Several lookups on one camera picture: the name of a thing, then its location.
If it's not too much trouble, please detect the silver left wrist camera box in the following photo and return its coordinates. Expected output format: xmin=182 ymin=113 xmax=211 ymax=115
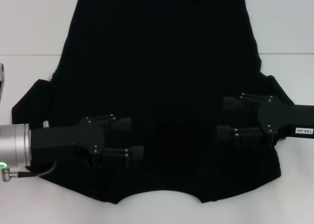
xmin=0 ymin=63 xmax=7 ymax=107

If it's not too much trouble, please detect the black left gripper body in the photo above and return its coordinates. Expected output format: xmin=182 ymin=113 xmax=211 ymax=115
xmin=28 ymin=116 xmax=106 ymax=170

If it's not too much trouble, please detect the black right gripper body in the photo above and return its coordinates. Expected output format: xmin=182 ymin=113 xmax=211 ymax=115
xmin=256 ymin=95 xmax=314 ymax=147

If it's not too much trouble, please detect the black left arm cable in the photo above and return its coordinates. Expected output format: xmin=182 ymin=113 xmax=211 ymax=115
xmin=0 ymin=159 xmax=58 ymax=183

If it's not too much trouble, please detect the black t-shirt with FREE print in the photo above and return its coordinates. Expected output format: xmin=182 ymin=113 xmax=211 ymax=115
xmin=11 ymin=0 xmax=297 ymax=205

